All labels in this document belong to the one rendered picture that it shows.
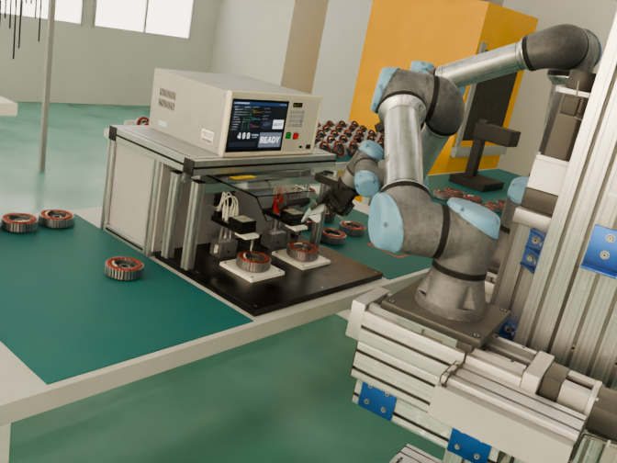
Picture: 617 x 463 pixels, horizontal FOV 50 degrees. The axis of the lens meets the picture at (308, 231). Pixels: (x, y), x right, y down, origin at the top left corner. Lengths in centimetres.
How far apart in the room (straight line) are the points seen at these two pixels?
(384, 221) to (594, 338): 53
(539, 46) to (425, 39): 398
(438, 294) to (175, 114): 119
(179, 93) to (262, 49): 406
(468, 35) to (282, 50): 164
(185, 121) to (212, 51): 813
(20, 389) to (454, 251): 93
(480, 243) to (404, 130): 33
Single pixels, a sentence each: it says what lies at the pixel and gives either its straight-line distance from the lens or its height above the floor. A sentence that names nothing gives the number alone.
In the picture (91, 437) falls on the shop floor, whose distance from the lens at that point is 262.
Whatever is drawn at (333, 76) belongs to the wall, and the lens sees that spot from 868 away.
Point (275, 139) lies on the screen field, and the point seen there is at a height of 117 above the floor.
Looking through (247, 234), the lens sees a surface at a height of 88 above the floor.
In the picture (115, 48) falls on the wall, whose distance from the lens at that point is 933.
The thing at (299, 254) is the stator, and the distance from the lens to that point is 225.
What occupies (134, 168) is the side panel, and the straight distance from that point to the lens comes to 222.
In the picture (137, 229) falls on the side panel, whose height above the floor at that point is 81.
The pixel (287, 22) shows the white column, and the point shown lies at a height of 151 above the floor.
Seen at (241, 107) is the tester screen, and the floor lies 127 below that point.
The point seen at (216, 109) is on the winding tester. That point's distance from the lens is 209.
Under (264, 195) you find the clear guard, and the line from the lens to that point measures 191.
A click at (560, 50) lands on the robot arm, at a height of 161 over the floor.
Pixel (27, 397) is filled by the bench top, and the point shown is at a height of 75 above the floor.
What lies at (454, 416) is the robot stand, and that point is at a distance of 134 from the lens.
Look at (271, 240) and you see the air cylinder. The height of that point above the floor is 80.
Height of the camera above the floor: 156
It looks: 18 degrees down
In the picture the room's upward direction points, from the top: 11 degrees clockwise
